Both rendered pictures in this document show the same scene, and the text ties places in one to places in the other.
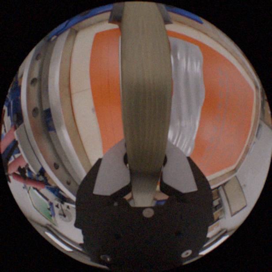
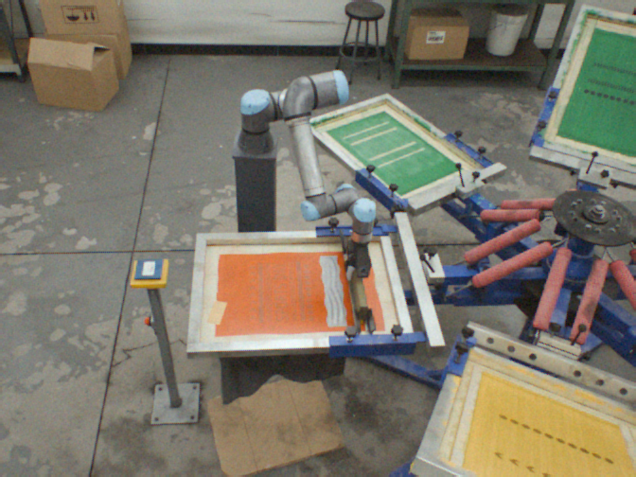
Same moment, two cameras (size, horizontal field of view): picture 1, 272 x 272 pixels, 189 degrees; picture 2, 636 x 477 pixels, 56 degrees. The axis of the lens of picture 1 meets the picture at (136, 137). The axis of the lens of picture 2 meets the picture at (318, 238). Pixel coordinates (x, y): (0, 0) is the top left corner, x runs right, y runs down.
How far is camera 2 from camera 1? 2.17 m
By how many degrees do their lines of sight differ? 17
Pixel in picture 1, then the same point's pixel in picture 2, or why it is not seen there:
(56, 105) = (397, 292)
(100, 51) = (378, 317)
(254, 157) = not seen: outside the picture
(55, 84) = (398, 301)
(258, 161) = not seen: outside the picture
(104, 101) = (372, 296)
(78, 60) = (390, 316)
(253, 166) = not seen: outside the picture
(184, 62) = (339, 312)
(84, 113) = (383, 292)
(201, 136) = (319, 284)
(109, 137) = (370, 283)
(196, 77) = (332, 308)
